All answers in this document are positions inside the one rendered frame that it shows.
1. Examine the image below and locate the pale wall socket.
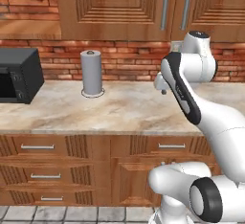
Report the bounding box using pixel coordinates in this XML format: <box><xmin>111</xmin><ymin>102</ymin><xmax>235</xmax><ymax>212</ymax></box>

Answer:
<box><xmin>169</xmin><ymin>40</ymin><xmax>185</xmax><ymax>54</ymax></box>

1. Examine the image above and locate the silver drawer handle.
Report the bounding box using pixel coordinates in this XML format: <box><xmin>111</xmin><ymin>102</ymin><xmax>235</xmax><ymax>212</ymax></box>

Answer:
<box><xmin>158</xmin><ymin>143</ymin><xmax>187</xmax><ymax>149</ymax></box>
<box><xmin>30</xmin><ymin>172</ymin><xmax>62</xmax><ymax>180</ymax></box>
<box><xmin>40</xmin><ymin>195</ymin><xmax>64</xmax><ymax>202</ymax></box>
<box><xmin>20</xmin><ymin>143</ymin><xmax>56</xmax><ymax>150</ymax></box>

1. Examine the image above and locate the wide wooden upper cupboard door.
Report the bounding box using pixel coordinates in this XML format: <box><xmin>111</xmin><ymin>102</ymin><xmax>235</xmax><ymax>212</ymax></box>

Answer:
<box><xmin>54</xmin><ymin>0</ymin><xmax>179</xmax><ymax>42</ymax></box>

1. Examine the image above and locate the wooden drawer front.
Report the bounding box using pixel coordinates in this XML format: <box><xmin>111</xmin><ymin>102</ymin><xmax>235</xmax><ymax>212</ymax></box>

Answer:
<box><xmin>0</xmin><ymin>188</ymin><xmax>111</xmax><ymax>207</ymax></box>
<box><xmin>0</xmin><ymin>161</ymin><xmax>111</xmax><ymax>187</ymax></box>
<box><xmin>0</xmin><ymin>134</ymin><xmax>111</xmax><ymax>161</ymax></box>
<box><xmin>110</xmin><ymin>134</ymin><xmax>215</xmax><ymax>159</ymax></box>

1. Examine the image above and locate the long silver cupboard handle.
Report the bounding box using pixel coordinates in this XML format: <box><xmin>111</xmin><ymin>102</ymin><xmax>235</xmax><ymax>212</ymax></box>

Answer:
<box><xmin>180</xmin><ymin>0</ymin><xmax>193</xmax><ymax>32</ymax></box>
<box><xmin>159</xmin><ymin>0</ymin><xmax>171</xmax><ymax>32</ymax></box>

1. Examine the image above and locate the narrow wooden upper cupboard door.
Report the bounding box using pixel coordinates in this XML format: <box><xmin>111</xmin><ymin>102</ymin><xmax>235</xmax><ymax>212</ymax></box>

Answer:
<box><xmin>171</xmin><ymin>0</ymin><xmax>245</xmax><ymax>43</ymax></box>

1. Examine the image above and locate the wooden wall shelf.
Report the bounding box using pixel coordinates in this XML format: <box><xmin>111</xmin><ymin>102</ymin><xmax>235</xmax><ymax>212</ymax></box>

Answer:
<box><xmin>0</xmin><ymin>19</ymin><xmax>62</xmax><ymax>41</ymax></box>

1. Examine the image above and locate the black microwave oven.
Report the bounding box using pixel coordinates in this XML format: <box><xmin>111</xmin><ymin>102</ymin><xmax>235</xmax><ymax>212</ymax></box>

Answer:
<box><xmin>0</xmin><ymin>47</ymin><xmax>45</xmax><ymax>105</ymax></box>

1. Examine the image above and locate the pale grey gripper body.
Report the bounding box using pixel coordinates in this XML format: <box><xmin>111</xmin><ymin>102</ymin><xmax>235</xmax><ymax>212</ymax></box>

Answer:
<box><xmin>153</xmin><ymin>72</ymin><xmax>170</xmax><ymax>95</ymax></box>

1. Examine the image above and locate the grey paper towel roll holder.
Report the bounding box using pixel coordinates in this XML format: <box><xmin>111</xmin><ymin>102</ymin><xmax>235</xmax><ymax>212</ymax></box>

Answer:
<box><xmin>79</xmin><ymin>49</ymin><xmax>106</xmax><ymax>99</ymax></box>

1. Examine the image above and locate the wooden lower cupboard door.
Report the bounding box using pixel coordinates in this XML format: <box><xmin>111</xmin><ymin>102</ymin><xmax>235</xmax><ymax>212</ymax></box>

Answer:
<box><xmin>110</xmin><ymin>158</ymin><xmax>222</xmax><ymax>207</ymax></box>

